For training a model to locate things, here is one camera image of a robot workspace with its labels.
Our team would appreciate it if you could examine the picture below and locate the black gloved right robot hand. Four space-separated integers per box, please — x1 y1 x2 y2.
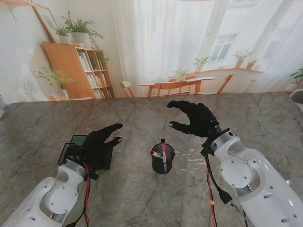
167 100 220 139

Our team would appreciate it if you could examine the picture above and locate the black mesh desk organizer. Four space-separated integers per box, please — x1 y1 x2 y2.
57 134 114 171

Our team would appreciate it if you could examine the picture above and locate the pink and white pen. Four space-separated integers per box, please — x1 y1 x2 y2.
160 138 169 173

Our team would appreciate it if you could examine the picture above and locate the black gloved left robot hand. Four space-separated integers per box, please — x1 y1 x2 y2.
70 123 124 170

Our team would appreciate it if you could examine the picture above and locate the black mesh pen cup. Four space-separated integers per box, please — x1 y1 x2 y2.
150 142 176 174

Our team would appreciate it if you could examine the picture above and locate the black cable with plug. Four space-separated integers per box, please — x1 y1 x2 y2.
65 212 85 227

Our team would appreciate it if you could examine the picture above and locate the red black cable of right arm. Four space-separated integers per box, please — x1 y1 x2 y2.
203 141 251 227

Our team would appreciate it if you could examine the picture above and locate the red cable of left arm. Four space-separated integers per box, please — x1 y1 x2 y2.
81 161 92 227

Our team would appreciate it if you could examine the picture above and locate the white marker with red cap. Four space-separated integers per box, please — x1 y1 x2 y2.
150 150 172 162

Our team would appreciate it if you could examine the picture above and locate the printed room backdrop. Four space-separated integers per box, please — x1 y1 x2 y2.
0 0 303 104

